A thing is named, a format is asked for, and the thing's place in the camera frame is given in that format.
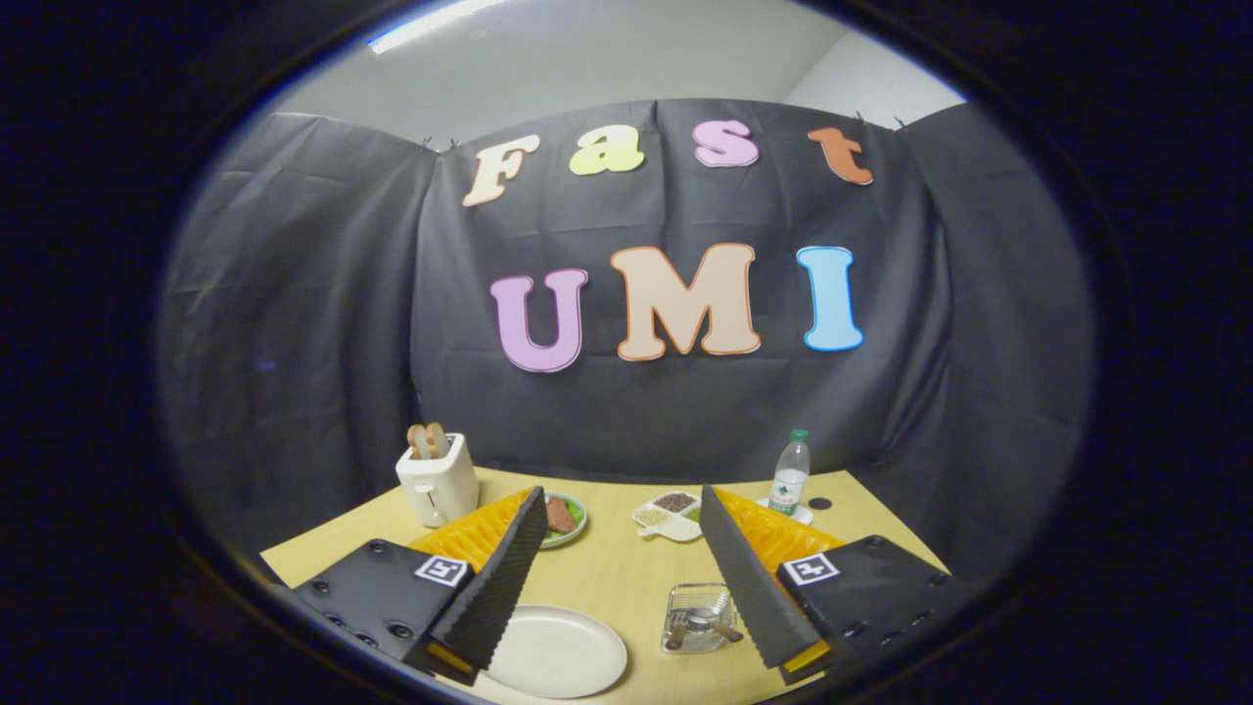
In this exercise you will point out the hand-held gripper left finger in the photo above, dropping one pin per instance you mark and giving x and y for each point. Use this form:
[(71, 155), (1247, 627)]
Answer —
[(499, 573)]

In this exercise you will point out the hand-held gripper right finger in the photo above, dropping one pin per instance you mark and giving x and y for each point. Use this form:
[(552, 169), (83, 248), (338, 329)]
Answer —
[(746, 578)]

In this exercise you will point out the metal spoon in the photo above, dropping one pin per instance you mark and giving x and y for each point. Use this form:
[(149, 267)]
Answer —
[(700, 619)]

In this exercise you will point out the metal fork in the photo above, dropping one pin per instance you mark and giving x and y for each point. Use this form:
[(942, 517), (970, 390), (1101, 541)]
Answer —
[(674, 629)]

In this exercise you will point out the clear plastic container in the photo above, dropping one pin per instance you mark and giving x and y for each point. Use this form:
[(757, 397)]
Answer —
[(690, 597)]

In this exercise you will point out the red meat slices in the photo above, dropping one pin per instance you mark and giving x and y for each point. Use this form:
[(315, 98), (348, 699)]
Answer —
[(559, 514)]

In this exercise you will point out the small white saucer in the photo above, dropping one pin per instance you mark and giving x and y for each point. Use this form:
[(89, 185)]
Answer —
[(803, 516)]

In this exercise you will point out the white divided dish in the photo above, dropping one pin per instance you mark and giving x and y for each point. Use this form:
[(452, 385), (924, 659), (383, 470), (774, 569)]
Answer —
[(671, 527)]

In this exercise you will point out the small green-rimmed plate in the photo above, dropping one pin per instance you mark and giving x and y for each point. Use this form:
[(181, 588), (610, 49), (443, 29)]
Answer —
[(580, 529)]

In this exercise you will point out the large white plate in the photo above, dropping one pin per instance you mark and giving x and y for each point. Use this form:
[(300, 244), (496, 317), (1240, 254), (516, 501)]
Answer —
[(558, 651)]

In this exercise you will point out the white toaster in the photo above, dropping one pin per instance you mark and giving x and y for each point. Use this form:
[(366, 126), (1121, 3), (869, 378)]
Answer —
[(440, 485)]

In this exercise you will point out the clear water bottle green cap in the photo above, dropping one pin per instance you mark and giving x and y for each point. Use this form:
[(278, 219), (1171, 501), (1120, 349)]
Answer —
[(789, 480)]

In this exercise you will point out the brown bread slice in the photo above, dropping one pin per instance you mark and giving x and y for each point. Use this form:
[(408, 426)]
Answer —
[(418, 442), (438, 440)]

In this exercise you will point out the black backdrop cloth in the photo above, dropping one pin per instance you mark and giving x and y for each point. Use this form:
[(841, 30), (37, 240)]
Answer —
[(666, 411)]

